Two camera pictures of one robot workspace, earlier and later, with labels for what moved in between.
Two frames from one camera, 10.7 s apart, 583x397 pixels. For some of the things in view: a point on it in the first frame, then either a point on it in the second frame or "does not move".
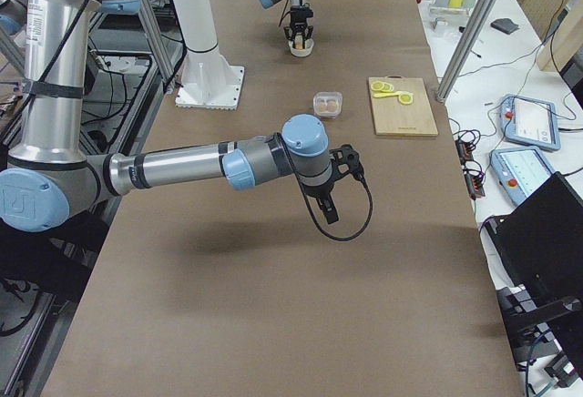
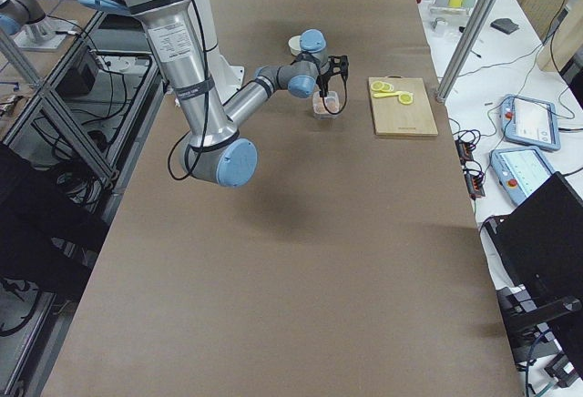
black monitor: [538, 239] does not move
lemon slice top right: [405, 98] does not move
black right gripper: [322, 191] to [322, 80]
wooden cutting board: [393, 117] does not move
